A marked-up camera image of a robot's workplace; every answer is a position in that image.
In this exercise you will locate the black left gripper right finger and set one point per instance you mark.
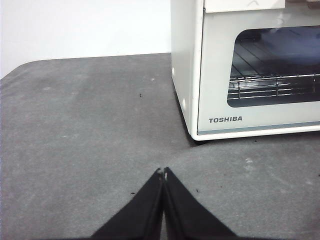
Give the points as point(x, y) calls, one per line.
point(187, 217)

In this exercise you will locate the cream Toshiba toaster oven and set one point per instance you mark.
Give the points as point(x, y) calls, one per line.
point(185, 50)

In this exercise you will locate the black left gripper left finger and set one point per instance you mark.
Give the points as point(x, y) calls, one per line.
point(140, 217)

